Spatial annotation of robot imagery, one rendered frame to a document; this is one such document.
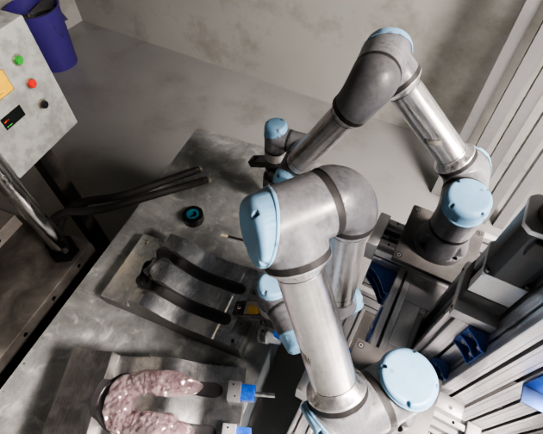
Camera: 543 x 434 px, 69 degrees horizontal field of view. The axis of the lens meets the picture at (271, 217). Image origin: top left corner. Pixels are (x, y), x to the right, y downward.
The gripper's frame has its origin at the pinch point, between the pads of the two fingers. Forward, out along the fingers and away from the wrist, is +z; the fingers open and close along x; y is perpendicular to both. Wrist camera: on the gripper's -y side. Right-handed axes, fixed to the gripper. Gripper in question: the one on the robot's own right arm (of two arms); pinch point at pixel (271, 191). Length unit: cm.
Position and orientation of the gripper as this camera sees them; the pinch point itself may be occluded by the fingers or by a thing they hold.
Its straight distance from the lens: 155.5
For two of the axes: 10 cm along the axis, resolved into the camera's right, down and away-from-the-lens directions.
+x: 5.6, -6.7, 4.8
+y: 8.3, 4.5, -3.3
